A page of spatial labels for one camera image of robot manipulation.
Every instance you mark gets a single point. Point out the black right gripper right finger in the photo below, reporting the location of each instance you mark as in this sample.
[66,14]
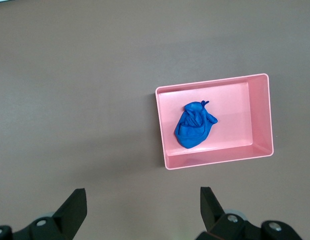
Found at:
[215,222]

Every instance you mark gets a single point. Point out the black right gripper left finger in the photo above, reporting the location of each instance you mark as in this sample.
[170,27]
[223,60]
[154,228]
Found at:
[67,215]

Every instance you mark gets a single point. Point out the blue glove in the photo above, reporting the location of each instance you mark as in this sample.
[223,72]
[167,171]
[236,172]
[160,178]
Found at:
[192,130]

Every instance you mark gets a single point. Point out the pink plastic box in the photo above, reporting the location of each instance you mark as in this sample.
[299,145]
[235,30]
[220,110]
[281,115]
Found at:
[235,120]

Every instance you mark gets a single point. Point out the brown table cover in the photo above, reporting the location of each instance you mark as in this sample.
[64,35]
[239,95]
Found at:
[70,100]

